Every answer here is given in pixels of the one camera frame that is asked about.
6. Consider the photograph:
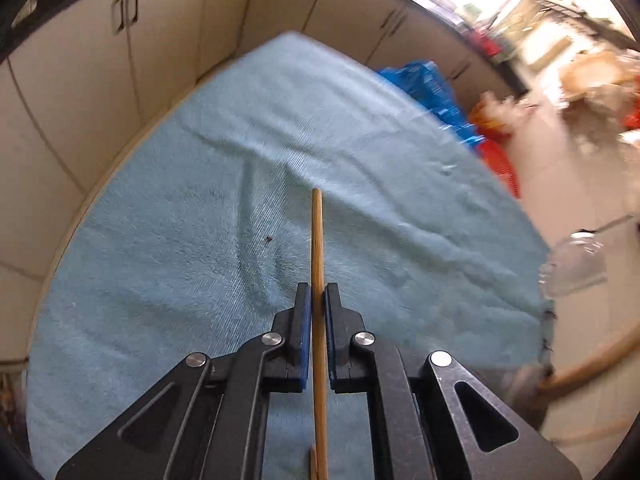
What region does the orange trash bin with bag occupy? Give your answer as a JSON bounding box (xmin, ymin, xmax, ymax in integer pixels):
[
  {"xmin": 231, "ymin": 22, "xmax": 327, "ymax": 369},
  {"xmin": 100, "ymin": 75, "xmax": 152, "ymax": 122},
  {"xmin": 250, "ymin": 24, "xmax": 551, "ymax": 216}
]
[{"xmin": 468, "ymin": 91, "xmax": 539, "ymax": 142}]

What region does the blue plastic bag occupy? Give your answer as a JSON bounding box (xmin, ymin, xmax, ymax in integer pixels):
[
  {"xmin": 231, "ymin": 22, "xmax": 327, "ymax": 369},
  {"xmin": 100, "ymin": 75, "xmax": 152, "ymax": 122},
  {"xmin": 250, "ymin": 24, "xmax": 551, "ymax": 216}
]
[{"xmin": 378, "ymin": 61, "xmax": 485, "ymax": 155}]

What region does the blue table cloth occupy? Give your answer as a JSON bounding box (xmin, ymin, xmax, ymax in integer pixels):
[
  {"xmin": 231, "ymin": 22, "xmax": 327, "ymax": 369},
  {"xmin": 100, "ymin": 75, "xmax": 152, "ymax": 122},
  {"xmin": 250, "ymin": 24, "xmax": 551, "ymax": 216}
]
[{"xmin": 26, "ymin": 34, "xmax": 553, "ymax": 479}]

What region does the glass beer mug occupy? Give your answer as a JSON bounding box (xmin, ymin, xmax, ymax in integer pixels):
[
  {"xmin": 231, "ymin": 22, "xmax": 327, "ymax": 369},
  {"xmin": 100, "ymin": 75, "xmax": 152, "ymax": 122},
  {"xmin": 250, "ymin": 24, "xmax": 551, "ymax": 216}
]
[{"xmin": 538, "ymin": 230, "xmax": 608, "ymax": 300}]

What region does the red small basket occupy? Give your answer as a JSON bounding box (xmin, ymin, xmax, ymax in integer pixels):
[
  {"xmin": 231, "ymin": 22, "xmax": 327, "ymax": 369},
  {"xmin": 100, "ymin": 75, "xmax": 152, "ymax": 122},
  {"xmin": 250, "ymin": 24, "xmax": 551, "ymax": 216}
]
[{"xmin": 470, "ymin": 29, "xmax": 502, "ymax": 58}]

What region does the red plastic basin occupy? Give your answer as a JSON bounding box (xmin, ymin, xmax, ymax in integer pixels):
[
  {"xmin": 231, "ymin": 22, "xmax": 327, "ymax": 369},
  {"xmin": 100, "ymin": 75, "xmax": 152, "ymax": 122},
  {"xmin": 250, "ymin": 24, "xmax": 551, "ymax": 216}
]
[{"xmin": 477, "ymin": 139, "xmax": 521, "ymax": 200}]

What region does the wooden chopstick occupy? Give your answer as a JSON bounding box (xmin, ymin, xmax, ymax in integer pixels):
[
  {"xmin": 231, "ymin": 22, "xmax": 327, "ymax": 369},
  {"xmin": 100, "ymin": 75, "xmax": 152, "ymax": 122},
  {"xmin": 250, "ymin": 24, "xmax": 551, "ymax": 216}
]
[
  {"xmin": 536, "ymin": 323, "xmax": 639, "ymax": 404},
  {"xmin": 311, "ymin": 188, "xmax": 329, "ymax": 479},
  {"xmin": 308, "ymin": 446, "xmax": 319, "ymax": 480}
]

